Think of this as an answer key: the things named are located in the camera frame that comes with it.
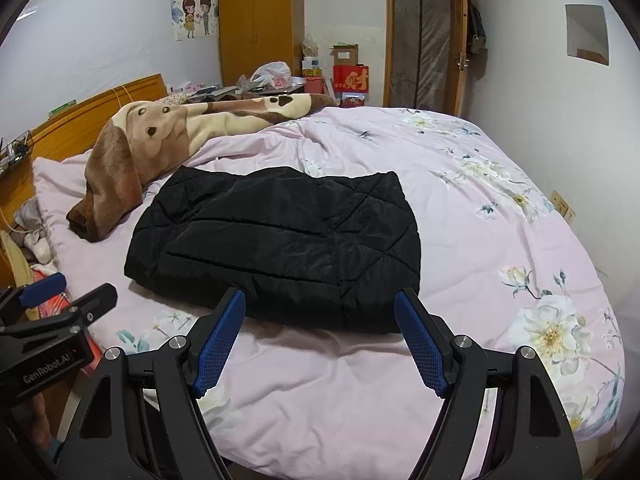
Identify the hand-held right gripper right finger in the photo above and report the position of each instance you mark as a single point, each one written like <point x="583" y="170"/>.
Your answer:
<point x="422" y="345"/>

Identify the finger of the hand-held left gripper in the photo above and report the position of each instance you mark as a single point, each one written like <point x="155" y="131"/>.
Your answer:
<point x="97" y="300"/>
<point x="42" y="287"/>

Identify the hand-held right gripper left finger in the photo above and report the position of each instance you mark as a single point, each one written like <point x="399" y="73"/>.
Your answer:
<point x="220" y="345"/>

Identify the black quilted jacket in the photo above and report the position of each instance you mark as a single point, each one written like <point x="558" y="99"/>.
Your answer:
<point x="275" y="245"/>

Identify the grey white clothes heap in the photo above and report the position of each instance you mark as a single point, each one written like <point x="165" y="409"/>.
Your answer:
<point x="35" y="240"/>

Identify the pink floral duvet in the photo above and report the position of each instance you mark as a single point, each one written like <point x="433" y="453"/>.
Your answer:
<point x="325" y="385"/>

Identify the pink pillow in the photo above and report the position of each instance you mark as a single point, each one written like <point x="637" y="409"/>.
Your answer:
<point x="55" y="180"/>

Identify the wooden headboard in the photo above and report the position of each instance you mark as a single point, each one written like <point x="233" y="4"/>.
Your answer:
<point x="75" y="120"/>

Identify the brown bear print blanket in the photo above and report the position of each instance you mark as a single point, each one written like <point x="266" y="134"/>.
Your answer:
<point x="150" y="135"/>

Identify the green flat packet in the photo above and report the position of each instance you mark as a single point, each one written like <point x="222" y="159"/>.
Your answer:
<point x="62" y="106"/>

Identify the red gift box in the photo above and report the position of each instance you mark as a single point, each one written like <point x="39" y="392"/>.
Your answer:
<point x="350" y="79"/>

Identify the pink plastic bin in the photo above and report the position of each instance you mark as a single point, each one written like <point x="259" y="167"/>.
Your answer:
<point x="314" y="85"/>

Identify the white plastic bag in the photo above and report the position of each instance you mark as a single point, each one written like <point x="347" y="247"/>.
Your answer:
<point x="272" y="72"/>

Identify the blue white carton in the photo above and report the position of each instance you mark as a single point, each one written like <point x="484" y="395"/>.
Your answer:
<point x="312" y="66"/>

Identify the doorway with mesh curtain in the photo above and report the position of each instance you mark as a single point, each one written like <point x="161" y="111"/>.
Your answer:
<point x="420" y="45"/>

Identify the open cardboard box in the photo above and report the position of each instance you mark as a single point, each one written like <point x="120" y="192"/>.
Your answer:
<point x="345" y="55"/>

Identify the clear plastic bag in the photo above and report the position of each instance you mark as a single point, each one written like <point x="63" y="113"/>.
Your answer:
<point x="310" y="46"/>

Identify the hanging dark bags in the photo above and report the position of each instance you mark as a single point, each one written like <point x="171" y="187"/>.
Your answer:
<point x="476" y="30"/>

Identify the wooden door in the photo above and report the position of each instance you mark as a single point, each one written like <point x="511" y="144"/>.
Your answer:
<point x="460" y="25"/>

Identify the wooden wardrobe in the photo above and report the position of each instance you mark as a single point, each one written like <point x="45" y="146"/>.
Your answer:
<point x="260" y="20"/>

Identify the yellowed wall socket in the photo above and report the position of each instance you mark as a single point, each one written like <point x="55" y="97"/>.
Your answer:
<point x="562" y="205"/>

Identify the cartoon couple wall poster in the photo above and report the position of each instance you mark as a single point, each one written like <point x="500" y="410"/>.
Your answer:
<point x="195" y="15"/>

